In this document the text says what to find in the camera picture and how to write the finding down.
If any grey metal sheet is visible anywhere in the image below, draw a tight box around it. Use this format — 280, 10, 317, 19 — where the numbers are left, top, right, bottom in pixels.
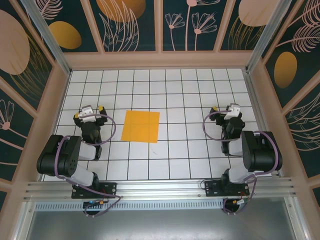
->
23, 209, 301, 240

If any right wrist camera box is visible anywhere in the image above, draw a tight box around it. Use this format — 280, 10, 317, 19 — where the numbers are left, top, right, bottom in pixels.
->
223, 103, 242, 121

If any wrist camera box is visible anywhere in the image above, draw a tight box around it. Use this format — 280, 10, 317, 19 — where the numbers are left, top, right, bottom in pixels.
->
78, 105, 97, 124
223, 103, 242, 121

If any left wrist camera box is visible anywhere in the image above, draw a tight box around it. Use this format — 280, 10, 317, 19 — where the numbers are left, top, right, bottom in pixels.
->
78, 105, 97, 124

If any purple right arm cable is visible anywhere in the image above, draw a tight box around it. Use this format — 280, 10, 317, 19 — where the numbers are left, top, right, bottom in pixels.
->
201, 110, 284, 216

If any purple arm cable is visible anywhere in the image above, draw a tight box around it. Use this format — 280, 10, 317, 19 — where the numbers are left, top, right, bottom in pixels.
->
53, 113, 124, 218
201, 110, 284, 216

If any aluminium side rail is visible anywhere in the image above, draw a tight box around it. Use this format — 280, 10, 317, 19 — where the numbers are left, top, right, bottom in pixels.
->
243, 69, 285, 178

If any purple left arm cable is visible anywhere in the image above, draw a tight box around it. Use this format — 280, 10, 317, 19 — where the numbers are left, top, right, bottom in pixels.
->
53, 113, 124, 218

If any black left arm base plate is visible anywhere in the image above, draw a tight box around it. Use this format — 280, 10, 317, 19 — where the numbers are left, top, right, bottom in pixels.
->
71, 181, 118, 200

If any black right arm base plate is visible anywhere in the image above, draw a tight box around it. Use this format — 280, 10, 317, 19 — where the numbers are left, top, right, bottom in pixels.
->
204, 180, 251, 199

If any aluminium frame post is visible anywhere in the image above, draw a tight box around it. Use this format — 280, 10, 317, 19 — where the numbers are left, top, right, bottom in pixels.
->
20, 0, 73, 76
245, 0, 300, 74

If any aluminium mounting rail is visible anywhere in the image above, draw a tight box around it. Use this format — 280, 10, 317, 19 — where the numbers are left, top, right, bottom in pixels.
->
23, 176, 298, 201

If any slotted grey cable duct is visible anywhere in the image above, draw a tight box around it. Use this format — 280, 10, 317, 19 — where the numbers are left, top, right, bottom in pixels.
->
34, 198, 226, 211

